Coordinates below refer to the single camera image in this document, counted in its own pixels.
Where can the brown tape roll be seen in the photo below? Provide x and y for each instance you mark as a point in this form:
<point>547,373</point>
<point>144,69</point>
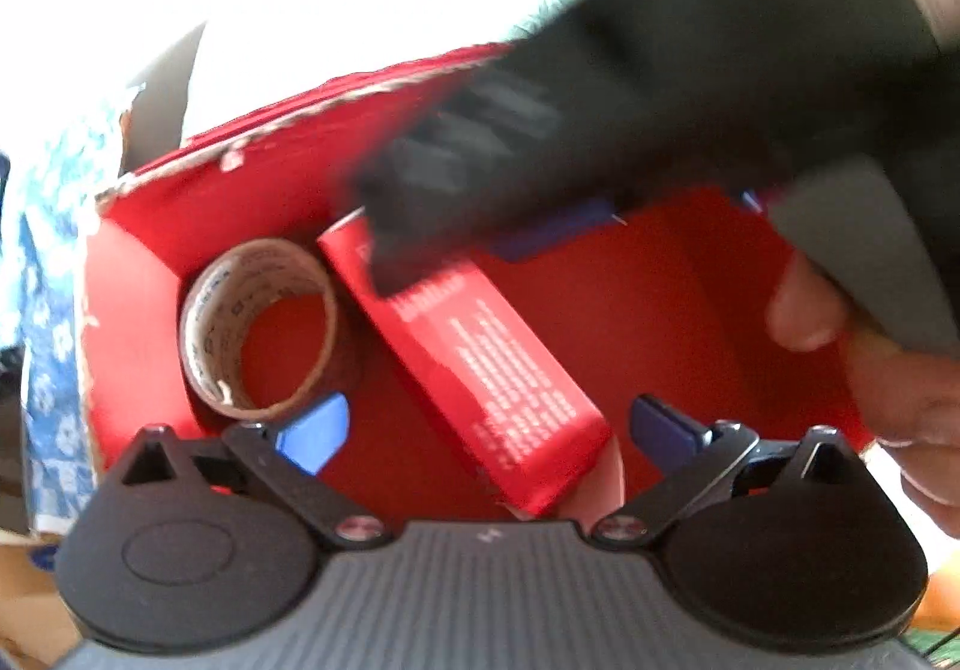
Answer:
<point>225,310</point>

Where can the dark grey flat panel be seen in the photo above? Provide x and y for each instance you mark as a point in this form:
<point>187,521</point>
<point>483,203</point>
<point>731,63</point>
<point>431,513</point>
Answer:
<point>159,100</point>

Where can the blue white floral cloth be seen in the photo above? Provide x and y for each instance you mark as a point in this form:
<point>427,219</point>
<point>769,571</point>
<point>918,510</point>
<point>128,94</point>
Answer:
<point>52,310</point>

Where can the brown cardboard box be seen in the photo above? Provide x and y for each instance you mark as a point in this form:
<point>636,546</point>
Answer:
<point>27,587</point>

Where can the small red carton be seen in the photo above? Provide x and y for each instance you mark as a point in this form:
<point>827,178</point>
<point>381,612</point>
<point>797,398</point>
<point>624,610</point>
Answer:
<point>495,370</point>

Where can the person's right hand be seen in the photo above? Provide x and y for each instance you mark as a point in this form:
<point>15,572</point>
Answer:
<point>885,385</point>

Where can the red cardboard box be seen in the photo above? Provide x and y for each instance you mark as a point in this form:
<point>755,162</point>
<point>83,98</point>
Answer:
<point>660,310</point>

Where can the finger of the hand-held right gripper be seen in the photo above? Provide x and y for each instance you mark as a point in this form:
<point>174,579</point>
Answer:
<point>450,190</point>

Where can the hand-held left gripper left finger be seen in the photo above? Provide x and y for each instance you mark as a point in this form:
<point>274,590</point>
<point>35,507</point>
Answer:
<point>316,431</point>

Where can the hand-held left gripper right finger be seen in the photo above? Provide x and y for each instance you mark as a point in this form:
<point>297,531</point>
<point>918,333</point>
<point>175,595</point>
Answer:
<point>663,428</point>

